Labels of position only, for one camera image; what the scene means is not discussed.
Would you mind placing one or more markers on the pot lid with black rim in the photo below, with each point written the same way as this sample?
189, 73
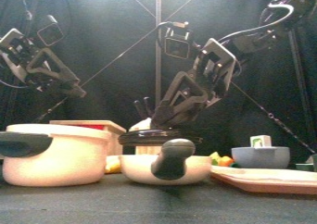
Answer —
152, 137

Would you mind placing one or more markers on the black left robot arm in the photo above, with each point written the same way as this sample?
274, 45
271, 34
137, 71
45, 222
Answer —
58, 8

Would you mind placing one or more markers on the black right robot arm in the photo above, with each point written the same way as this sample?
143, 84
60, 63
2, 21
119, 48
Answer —
284, 14

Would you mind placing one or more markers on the wooden box with red inside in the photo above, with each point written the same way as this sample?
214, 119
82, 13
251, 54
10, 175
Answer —
96, 125

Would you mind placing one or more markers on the green yellow toy food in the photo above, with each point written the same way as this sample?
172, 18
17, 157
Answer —
214, 157

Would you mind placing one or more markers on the small wooden block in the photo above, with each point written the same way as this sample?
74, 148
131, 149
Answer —
144, 149

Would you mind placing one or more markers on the long diagonal brace rod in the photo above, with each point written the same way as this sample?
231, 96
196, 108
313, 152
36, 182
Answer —
119, 53

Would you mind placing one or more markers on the orange toy fruit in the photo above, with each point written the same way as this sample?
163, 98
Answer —
224, 161

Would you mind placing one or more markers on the white carton with green print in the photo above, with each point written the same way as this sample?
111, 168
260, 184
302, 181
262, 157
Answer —
260, 141

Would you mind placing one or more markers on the diagonal brace rod with turnbuckle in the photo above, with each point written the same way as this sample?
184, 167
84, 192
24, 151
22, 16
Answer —
271, 116

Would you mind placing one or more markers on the grey bowl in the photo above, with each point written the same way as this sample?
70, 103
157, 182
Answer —
260, 158

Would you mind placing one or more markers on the pink tray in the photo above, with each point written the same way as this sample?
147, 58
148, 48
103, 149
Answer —
267, 179

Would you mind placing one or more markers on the short diagonal brace rod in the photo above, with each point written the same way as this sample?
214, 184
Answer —
137, 2

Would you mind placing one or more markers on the small green cup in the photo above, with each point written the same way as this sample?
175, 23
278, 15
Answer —
303, 167

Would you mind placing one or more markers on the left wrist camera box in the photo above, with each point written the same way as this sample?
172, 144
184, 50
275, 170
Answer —
50, 34

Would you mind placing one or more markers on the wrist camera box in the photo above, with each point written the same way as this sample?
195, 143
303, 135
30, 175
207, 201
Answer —
50, 34
176, 46

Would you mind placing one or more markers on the vertical metal frame pole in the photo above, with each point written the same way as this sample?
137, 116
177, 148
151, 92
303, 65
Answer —
157, 73

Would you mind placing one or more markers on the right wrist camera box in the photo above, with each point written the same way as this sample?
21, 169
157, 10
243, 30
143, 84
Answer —
176, 46

